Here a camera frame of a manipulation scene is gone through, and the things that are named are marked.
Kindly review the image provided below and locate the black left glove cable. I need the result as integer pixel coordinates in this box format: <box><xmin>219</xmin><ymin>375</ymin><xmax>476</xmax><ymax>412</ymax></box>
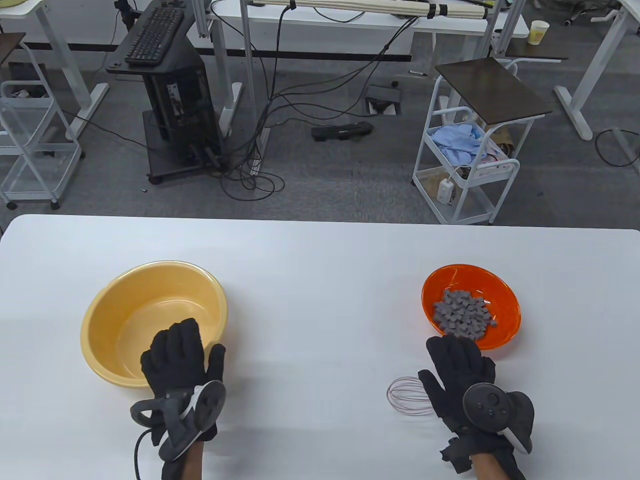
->
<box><xmin>132</xmin><ymin>429</ymin><xmax>152</xmax><ymax>480</ymax></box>

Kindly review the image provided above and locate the blue cloth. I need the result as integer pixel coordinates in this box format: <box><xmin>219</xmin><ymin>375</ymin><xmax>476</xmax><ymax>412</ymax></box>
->
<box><xmin>431</xmin><ymin>123</ymin><xmax>486</xmax><ymax>166</ymax></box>

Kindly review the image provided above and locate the grey hand controller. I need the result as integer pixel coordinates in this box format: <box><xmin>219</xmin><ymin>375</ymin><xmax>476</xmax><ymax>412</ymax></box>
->
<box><xmin>130</xmin><ymin>381</ymin><xmax>227</xmax><ymax>462</ymax></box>
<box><xmin>462</xmin><ymin>382</ymin><xmax>536</xmax><ymax>455</ymax></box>

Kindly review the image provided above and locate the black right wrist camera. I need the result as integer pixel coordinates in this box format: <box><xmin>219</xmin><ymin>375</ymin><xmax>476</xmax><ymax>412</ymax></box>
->
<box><xmin>440</xmin><ymin>436</ymin><xmax>474</xmax><ymax>473</ymax></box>

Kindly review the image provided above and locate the grey left hand controller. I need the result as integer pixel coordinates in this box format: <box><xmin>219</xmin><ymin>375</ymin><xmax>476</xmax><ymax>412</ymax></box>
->
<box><xmin>130</xmin><ymin>381</ymin><xmax>227</xmax><ymax>462</ymax></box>

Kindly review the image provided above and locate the white wire cart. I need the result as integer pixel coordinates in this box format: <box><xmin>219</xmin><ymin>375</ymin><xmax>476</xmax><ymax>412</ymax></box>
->
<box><xmin>0</xmin><ymin>40</ymin><xmax>83</xmax><ymax>211</ymax></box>

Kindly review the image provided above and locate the white desk with rolled mat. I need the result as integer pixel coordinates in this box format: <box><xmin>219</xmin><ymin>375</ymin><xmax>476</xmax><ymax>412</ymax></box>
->
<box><xmin>190</xmin><ymin>0</ymin><xmax>531</xmax><ymax>176</ymax></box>

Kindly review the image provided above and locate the person's left forearm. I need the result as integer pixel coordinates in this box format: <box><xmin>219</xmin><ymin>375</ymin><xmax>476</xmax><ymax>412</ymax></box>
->
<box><xmin>175</xmin><ymin>442</ymin><xmax>204</xmax><ymax>480</ymax></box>

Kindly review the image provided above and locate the person's right hand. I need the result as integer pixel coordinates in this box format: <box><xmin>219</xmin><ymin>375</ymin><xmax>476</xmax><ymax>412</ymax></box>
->
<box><xmin>418</xmin><ymin>334</ymin><xmax>497</xmax><ymax>441</ymax></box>

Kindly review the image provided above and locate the black cable loop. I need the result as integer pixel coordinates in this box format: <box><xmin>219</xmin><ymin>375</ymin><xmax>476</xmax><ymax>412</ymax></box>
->
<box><xmin>594</xmin><ymin>127</ymin><xmax>640</xmax><ymax>168</ymax></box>

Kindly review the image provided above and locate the orange plastic bowl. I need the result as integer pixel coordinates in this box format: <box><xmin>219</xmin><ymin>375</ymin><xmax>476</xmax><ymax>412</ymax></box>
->
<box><xmin>421</xmin><ymin>265</ymin><xmax>522</xmax><ymax>351</ymax></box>

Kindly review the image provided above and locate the person's right forearm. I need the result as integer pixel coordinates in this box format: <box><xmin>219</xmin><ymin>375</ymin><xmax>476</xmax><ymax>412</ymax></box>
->
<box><xmin>472</xmin><ymin>452</ymin><xmax>507</xmax><ymax>480</ymax></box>

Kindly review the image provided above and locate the black floor cable bundle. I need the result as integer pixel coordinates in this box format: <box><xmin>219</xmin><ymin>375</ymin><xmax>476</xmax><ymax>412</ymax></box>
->
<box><xmin>207</xmin><ymin>0</ymin><xmax>441</xmax><ymax>202</ymax></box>

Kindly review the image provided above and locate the grey right hand controller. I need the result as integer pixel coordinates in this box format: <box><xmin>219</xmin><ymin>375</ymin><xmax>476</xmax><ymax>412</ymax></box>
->
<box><xmin>462</xmin><ymin>382</ymin><xmax>536</xmax><ymax>455</ymax></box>

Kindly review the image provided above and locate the white cart with brown top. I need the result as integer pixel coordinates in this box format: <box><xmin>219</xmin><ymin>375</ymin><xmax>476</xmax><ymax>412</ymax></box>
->
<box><xmin>412</xmin><ymin>56</ymin><xmax>554</xmax><ymax>226</ymax></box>

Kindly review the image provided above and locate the black keyboard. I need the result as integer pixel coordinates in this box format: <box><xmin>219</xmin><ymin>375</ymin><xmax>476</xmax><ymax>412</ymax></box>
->
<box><xmin>124</xmin><ymin>6</ymin><xmax>186</xmax><ymax>67</ymax></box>

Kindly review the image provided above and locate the black computer cart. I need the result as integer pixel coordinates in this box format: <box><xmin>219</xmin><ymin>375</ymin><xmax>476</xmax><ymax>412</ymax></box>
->
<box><xmin>106</xmin><ymin>0</ymin><xmax>232</xmax><ymax>186</ymax></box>

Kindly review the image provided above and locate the pile of grey toy blocks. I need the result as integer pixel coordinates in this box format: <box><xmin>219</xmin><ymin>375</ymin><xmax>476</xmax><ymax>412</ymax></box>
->
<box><xmin>432</xmin><ymin>289</ymin><xmax>500</xmax><ymax>342</ymax></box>

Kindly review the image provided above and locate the wire whisk with wooden handle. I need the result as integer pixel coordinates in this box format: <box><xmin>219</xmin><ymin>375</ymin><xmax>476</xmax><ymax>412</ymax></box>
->
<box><xmin>386</xmin><ymin>376</ymin><xmax>436</xmax><ymax>416</ymax></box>

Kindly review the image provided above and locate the person's left hand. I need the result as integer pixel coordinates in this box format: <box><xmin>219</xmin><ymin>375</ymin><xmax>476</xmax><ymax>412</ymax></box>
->
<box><xmin>140</xmin><ymin>318</ymin><xmax>227</xmax><ymax>447</ymax></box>

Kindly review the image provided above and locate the black power strip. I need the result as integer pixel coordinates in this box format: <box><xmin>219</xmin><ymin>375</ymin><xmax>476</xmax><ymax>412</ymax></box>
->
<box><xmin>311</xmin><ymin>121</ymin><xmax>375</xmax><ymax>142</ymax></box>

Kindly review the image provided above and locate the floor socket box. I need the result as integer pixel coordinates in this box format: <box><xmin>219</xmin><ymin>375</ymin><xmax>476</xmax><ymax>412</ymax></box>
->
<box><xmin>363</xmin><ymin>84</ymin><xmax>404</xmax><ymax>116</ymax></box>

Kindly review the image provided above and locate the brown side table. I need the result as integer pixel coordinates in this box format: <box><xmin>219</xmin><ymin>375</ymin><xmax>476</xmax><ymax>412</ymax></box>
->
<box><xmin>492</xmin><ymin>30</ymin><xmax>569</xmax><ymax>63</ymax></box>

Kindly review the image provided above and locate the brown board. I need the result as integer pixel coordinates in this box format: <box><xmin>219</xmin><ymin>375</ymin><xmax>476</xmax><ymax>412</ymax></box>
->
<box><xmin>0</xmin><ymin>32</ymin><xmax>27</xmax><ymax>66</ymax></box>

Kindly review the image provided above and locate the yellow plastic basin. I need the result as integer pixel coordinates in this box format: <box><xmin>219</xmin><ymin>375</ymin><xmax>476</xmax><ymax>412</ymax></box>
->
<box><xmin>80</xmin><ymin>260</ymin><xmax>229</xmax><ymax>388</ymax></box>

